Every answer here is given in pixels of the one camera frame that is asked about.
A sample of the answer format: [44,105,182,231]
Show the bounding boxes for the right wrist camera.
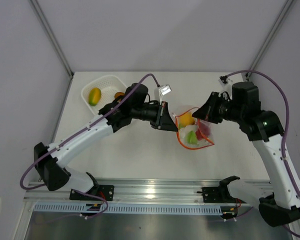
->
[219,75,234,87]

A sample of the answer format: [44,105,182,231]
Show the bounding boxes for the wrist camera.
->
[154,84,172,103]
[219,75,234,87]

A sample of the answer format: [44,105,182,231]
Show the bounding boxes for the red grape bunch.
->
[195,120,211,141]

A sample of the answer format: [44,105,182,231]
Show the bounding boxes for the brown kiwi fruit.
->
[114,92,125,99]

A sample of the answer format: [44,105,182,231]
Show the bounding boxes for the aluminium mounting rail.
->
[23,177,273,204]

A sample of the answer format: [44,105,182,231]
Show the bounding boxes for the orange fruit with leaf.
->
[178,111,196,128]

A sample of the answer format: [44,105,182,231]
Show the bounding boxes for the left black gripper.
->
[131,101,178,133]

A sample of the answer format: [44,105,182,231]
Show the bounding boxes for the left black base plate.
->
[69,185,115,201]

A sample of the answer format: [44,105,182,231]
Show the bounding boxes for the white perforated plastic basket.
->
[81,75,127,115]

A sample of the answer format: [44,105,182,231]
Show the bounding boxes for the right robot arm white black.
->
[192,82,300,227]

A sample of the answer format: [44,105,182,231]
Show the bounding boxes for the clear zip top bag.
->
[172,105,215,150]

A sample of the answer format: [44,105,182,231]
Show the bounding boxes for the white slotted cable duct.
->
[33,202,235,216]

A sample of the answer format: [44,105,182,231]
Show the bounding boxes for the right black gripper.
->
[191,92,243,124]

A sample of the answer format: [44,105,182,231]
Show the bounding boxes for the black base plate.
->
[196,186,233,203]
[69,185,115,201]

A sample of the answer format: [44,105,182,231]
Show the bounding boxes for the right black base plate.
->
[196,186,233,203]

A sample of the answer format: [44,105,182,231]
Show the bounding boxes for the white cauliflower with leaves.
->
[178,125,201,148]

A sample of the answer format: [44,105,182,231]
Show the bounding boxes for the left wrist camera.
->
[154,84,172,103]

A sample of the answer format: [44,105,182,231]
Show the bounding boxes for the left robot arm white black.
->
[34,83,178,200]

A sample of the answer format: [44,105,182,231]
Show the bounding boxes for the green yellow mango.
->
[88,87,102,107]

